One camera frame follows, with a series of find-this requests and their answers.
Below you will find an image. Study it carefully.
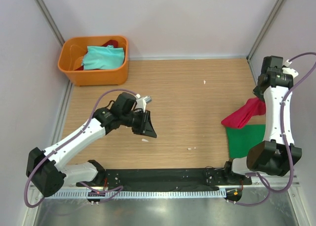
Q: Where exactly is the dark red garment in bin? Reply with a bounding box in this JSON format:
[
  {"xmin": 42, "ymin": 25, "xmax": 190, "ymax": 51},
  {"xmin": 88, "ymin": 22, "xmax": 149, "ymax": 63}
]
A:
[{"xmin": 102, "ymin": 40, "xmax": 119, "ymax": 48}]

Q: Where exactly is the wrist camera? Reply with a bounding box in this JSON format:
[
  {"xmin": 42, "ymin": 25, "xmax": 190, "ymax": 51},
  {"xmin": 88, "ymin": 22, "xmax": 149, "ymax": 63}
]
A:
[
  {"xmin": 261, "ymin": 55, "xmax": 299, "ymax": 78},
  {"xmin": 111, "ymin": 92, "xmax": 152, "ymax": 115}
]

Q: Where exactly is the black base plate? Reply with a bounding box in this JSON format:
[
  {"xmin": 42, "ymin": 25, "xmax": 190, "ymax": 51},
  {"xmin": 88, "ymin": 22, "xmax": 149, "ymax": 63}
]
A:
[{"xmin": 85, "ymin": 168, "xmax": 252, "ymax": 192}]

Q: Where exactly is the slotted cable duct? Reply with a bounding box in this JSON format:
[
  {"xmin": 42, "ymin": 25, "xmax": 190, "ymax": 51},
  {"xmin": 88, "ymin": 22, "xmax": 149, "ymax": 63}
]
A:
[{"xmin": 48, "ymin": 188, "xmax": 226, "ymax": 199}]

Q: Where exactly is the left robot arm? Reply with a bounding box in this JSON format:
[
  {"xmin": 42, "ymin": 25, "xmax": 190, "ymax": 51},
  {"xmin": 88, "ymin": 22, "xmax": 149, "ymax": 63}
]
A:
[{"xmin": 26, "ymin": 107, "xmax": 157, "ymax": 197}]

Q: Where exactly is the orange garment in bin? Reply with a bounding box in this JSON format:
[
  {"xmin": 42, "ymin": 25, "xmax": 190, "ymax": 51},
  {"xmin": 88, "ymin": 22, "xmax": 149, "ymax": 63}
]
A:
[{"xmin": 73, "ymin": 56, "xmax": 84, "ymax": 71}]

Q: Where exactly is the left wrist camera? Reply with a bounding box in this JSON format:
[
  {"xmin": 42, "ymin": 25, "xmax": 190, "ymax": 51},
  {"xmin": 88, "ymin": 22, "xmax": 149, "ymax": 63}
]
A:
[{"xmin": 111, "ymin": 92, "xmax": 152, "ymax": 115}]

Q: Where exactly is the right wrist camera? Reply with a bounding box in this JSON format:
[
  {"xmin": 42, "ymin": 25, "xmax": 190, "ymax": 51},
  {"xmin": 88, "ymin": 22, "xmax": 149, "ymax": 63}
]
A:
[{"xmin": 261, "ymin": 55, "xmax": 299, "ymax": 78}]

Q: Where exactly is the teal t-shirt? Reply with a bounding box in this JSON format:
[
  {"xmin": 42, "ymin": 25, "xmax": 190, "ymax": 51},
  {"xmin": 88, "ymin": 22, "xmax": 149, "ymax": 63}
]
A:
[{"xmin": 81, "ymin": 45, "xmax": 125, "ymax": 70}]

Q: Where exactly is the aluminium frame rail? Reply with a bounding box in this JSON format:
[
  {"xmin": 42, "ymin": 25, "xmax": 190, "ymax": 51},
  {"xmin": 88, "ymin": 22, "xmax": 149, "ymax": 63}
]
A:
[{"xmin": 29, "ymin": 167, "xmax": 301, "ymax": 190}]

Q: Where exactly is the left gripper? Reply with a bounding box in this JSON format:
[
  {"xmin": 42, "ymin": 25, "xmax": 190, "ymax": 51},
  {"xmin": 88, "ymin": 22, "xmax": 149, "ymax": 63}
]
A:
[{"xmin": 121, "ymin": 109, "xmax": 157, "ymax": 137}]

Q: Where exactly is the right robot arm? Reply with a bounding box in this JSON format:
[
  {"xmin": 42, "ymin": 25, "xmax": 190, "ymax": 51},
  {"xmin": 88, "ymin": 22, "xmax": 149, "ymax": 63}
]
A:
[{"xmin": 222, "ymin": 71, "xmax": 302, "ymax": 184}]

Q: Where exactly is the folded green t-shirt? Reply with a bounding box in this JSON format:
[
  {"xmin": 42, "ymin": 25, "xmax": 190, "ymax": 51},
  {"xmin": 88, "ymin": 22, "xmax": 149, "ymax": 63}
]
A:
[{"xmin": 225, "ymin": 125, "xmax": 266, "ymax": 158}]

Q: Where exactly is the red t-shirt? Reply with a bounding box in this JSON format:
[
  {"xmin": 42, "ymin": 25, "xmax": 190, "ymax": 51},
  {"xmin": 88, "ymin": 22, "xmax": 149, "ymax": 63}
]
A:
[{"xmin": 221, "ymin": 97, "xmax": 266, "ymax": 129}]

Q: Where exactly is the orange plastic bin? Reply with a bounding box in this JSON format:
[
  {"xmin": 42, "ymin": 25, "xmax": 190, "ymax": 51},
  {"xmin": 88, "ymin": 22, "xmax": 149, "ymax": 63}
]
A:
[{"xmin": 58, "ymin": 35, "xmax": 129, "ymax": 86}]

